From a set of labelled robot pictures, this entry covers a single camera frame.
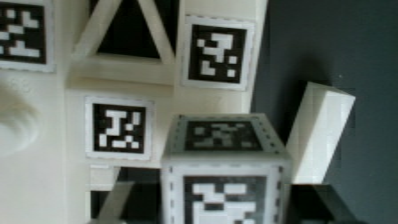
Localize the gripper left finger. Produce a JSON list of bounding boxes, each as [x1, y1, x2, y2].
[[86, 181, 134, 224]]

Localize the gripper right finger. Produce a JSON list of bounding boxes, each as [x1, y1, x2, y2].
[[285, 184, 362, 224]]

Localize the white chair leg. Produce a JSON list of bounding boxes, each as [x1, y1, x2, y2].
[[161, 114, 291, 224], [285, 82, 355, 184]]

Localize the white chair back frame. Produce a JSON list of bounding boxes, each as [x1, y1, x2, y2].
[[0, 0, 253, 224]]

